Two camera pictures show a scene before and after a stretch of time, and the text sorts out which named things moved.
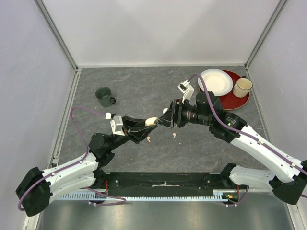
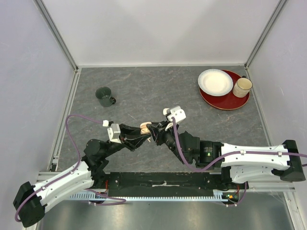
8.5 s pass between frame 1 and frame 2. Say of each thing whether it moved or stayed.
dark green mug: stayed
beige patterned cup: stayed
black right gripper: moved
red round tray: stayed
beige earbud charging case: moved
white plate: stayed
